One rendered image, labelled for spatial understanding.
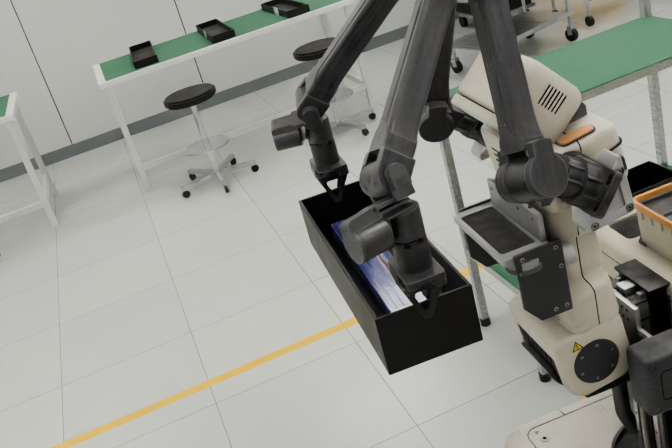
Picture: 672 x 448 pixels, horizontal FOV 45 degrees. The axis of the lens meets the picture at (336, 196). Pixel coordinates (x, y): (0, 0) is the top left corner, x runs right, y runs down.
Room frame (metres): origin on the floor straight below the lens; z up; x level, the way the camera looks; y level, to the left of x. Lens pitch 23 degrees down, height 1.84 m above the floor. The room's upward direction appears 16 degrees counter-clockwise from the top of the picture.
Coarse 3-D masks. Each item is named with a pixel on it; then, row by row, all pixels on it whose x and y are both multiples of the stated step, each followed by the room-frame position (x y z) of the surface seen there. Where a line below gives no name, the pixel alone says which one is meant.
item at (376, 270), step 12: (336, 228) 1.63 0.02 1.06; (336, 240) 1.63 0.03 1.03; (384, 252) 1.46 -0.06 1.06; (372, 264) 1.42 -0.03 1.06; (384, 264) 1.41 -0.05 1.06; (372, 276) 1.38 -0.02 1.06; (384, 276) 1.36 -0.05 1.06; (372, 288) 1.35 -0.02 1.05; (384, 288) 1.32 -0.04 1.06; (396, 288) 1.31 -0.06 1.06; (384, 300) 1.28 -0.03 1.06; (396, 300) 1.27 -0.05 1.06; (408, 300) 1.26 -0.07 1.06; (420, 300) 1.24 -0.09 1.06
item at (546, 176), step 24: (480, 0) 1.34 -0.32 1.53; (504, 0) 1.34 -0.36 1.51; (480, 24) 1.33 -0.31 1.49; (504, 24) 1.32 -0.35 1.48; (480, 48) 1.33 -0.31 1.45; (504, 48) 1.30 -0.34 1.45; (504, 72) 1.28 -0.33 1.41; (504, 96) 1.27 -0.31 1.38; (528, 96) 1.27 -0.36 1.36; (504, 120) 1.26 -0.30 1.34; (528, 120) 1.25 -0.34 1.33; (504, 144) 1.26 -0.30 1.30; (528, 144) 1.21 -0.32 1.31; (552, 144) 1.21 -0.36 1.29; (504, 168) 1.25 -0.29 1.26; (528, 168) 1.19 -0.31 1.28; (552, 168) 1.19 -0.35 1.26; (504, 192) 1.23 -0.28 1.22; (552, 192) 1.17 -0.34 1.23
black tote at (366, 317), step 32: (352, 192) 1.69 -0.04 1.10; (320, 224) 1.68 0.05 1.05; (320, 256) 1.57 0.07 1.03; (352, 288) 1.25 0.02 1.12; (448, 288) 1.26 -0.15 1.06; (384, 320) 1.12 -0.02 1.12; (416, 320) 1.13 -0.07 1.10; (448, 320) 1.13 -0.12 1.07; (384, 352) 1.12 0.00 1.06; (416, 352) 1.12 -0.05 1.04; (448, 352) 1.13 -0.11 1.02
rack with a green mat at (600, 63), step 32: (640, 0) 2.83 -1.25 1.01; (608, 32) 2.77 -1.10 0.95; (640, 32) 2.67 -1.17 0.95; (544, 64) 2.63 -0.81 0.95; (576, 64) 2.54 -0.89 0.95; (608, 64) 2.45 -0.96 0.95; (640, 64) 2.37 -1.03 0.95; (448, 160) 2.62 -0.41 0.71; (480, 288) 2.63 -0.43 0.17; (512, 288) 2.31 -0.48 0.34; (480, 320) 2.63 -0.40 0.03
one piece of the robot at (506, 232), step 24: (456, 216) 1.55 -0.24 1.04; (480, 216) 1.53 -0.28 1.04; (504, 216) 1.50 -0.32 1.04; (528, 216) 1.39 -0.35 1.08; (480, 240) 1.42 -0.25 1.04; (504, 240) 1.40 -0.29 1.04; (528, 240) 1.37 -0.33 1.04; (504, 264) 1.32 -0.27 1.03; (528, 264) 1.32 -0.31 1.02; (552, 264) 1.33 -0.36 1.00; (528, 288) 1.32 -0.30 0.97; (552, 288) 1.33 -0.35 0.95; (552, 312) 1.33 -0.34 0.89
